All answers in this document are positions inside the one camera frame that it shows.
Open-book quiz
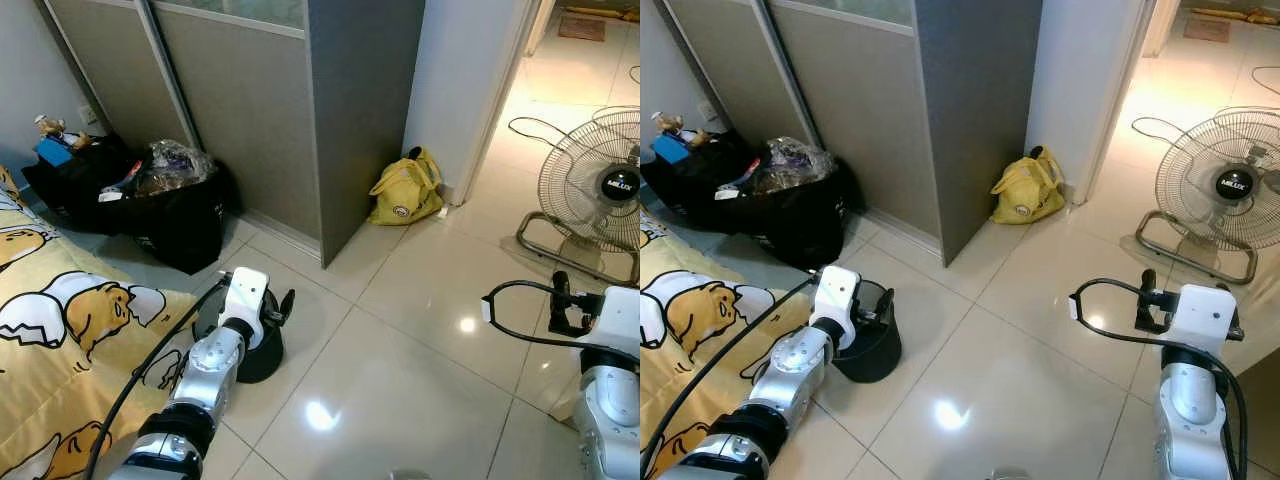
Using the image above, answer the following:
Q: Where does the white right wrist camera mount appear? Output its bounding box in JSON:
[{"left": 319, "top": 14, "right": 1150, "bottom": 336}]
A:
[
  {"left": 590, "top": 287, "right": 641, "bottom": 351},
  {"left": 1170, "top": 283, "right": 1241, "bottom": 361}
]

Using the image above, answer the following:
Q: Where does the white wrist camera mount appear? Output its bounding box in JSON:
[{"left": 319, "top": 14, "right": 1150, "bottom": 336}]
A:
[
  {"left": 590, "top": 287, "right": 641, "bottom": 351},
  {"left": 1170, "top": 283, "right": 1241, "bottom": 361},
  {"left": 808, "top": 265, "right": 861, "bottom": 349},
  {"left": 218, "top": 267, "right": 271, "bottom": 346}
]

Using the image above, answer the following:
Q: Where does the black round waste bin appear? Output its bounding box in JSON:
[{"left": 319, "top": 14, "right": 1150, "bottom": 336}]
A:
[
  {"left": 193, "top": 283, "right": 288, "bottom": 385},
  {"left": 825, "top": 278, "right": 904, "bottom": 384}
]

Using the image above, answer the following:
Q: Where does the dark brown furniture panel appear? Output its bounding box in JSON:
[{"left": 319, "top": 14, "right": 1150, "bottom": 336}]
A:
[{"left": 1238, "top": 347, "right": 1280, "bottom": 480}]

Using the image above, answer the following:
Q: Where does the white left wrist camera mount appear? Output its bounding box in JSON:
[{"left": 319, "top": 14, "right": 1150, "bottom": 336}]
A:
[
  {"left": 218, "top": 267, "right": 271, "bottom": 346},
  {"left": 808, "top": 265, "right": 861, "bottom": 349}
]

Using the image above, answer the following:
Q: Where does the black fan power cable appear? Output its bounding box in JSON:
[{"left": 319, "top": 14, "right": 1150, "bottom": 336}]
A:
[
  {"left": 508, "top": 116, "right": 603, "bottom": 153},
  {"left": 1130, "top": 116, "right": 1219, "bottom": 153}
]

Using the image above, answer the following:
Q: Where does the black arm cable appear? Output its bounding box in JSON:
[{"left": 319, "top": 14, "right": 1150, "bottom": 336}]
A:
[
  {"left": 482, "top": 280, "right": 601, "bottom": 351},
  {"left": 1068, "top": 277, "right": 1251, "bottom": 480},
  {"left": 640, "top": 275, "right": 816, "bottom": 480},
  {"left": 85, "top": 280, "right": 231, "bottom": 480}
]

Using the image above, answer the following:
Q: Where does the yellow tote bag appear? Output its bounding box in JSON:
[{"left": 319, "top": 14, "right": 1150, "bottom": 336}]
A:
[
  {"left": 990, "top": 145, "right": 1067, "bottom": 225},
  {"left": 367, "top": 147, "right": 446, "bottom": 226}
]

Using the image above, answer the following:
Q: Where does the white door frame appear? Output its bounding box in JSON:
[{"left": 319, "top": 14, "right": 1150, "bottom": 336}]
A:
[
  {"left": 1070, "top": 0, "right": 1181, "bottom": 206},
  {"left": 445, "top": 0, "right": 556, "bottom": 206}
]

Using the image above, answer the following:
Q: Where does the brown door mat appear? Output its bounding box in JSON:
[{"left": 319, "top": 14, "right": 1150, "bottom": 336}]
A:
[
  {"left": 1182, "top": 13, "right": 1233, "bottom": 44},
  {"left": 557, "top": 12, "right": 608, "bottom": 43}
]

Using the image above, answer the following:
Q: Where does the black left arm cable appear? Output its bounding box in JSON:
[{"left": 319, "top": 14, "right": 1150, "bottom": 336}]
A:
[
  {"left": 640, "top": 275, "right": 816, "bottom": 480},
  {"left": 85, "top": 280, "right": 231, "bottom": 480}
]

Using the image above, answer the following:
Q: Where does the metal floor fan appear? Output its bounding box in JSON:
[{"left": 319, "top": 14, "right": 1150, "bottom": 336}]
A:
[
  {"left": 1135, "top": 105, "right": 1280, "bottom": 286},
  {"left": 515, "top": 108, "right": 641, "bottom": 286}
]

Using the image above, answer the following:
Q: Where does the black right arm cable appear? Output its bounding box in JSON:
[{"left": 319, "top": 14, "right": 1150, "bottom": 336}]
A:
[
  {"left": 482, "top": 280, "right": 601, "bottom": 351},
  {"left": 1068, "top": 277, "right": 1251, "bottom": 480}
]

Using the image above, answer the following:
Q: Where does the grey sliding door wardrobe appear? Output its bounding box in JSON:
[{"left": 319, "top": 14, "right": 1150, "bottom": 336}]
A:
[
  {"left": 40, "top": 0, "right": 426, "bottom": 269},
  {"left": 660, "top": 0, "right": 1044, "bottom": 266}
]

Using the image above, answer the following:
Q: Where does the small brown toy figure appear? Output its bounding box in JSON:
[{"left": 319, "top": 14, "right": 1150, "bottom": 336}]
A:
[
  {"left": 652, "top": 111, "right": 713, "bottom": 149},
  {"left": 35, "top": 114, "right": 93, "bottom": 151}
]

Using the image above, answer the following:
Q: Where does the clear crumpled plastic bag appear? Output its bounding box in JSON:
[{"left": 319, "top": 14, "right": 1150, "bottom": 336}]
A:
[
  {"left": 135, "top": 140, "right": 216, "bottom": 196},
  {"left": 750, "top": 137, "right": 836, "bottom": 196}
]

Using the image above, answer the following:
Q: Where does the small blue box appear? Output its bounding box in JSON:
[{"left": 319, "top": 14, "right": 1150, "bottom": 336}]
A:
[
  {"left": 35, "top": 137, "right": 76, "bottom": 168},
  {"left": 650, "top": 133, "right": 693, "bottom": 164}
]

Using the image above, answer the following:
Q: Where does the yellow cartoon egg print blanket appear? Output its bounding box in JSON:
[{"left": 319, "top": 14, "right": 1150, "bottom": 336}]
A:
[
  {"left": 640, "top": 215, "right": 816, "bottom": 480},
  {"left": 0, "top": 165, "right": 216, "bottom": 480}
]

